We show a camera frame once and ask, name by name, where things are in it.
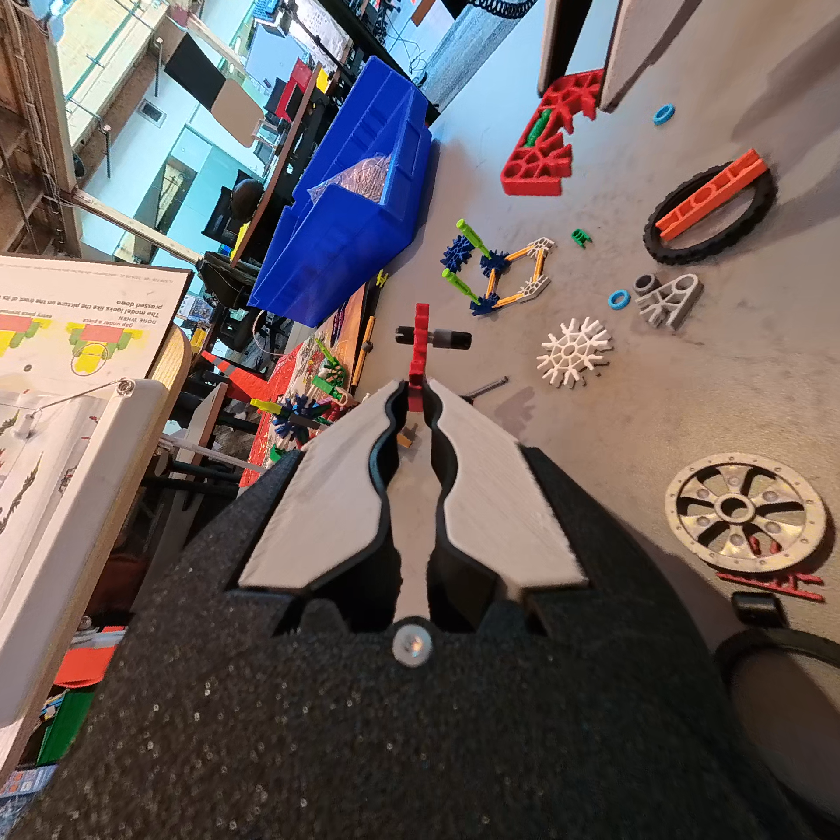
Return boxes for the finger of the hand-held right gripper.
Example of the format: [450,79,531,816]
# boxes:
[599,0,706,114]
[537,0,601,97]

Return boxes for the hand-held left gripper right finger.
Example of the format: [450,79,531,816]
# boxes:
[422,379,589,589]

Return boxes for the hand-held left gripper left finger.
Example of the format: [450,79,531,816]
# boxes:
[238,379,408,595]

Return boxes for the red lattice panel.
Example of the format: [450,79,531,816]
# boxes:
[500,67,606,198]

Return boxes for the red connector bar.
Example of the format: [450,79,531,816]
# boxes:
[408,303,431,412]

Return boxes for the black axle pin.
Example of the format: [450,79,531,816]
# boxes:
[395,326,473,353]

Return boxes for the colourful built toy model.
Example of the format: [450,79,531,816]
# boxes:
[249,338,350,455]

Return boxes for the white stand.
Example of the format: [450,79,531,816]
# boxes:
[157,384,270,490]

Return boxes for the red toy package bag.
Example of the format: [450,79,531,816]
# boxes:
[238,331,358,475]

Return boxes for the orange plastic rod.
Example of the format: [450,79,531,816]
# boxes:
[654,149,769,242]

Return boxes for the long orange rod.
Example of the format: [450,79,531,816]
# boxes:
[350,315,377,389]

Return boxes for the white snowflake connector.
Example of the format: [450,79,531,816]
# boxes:
[536,317,614,389]

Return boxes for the small black tyre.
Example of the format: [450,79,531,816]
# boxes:
[642,159,779,266]

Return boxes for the wooden round-edged board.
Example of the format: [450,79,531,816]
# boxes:
[139,323,195,476]

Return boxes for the blue orange rod assembly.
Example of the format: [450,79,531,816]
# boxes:
[441,218,557,318]

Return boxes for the grey wheel hub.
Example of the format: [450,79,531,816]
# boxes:
[664,452,830,574]

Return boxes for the clear plastic bag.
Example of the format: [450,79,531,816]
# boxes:
[308,153,393,206]

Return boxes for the white tray board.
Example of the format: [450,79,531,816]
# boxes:
[0,377,171,727]

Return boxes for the light grey triangular connector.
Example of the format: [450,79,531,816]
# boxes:
[633,272,704,331]

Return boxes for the large black tyre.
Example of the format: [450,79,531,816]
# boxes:
[713,592,840,840]

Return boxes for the blue plastic bin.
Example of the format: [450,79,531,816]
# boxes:
[247,55,434,329]

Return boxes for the red object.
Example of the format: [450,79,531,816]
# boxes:
[273,58,315,123]

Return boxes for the small red connector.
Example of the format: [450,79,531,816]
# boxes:
[715,535,825,604]

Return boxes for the red box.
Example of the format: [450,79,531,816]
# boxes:
[52,625,127,689]

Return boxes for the wooden background desk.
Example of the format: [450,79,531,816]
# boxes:
[230,62,329,267]

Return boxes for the printed instruction sheet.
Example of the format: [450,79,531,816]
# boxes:
[0,254,194,396]

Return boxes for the black office chair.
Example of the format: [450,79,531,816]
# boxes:
[201,176,267,248]

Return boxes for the green box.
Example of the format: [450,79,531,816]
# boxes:
[35,685,97,768]

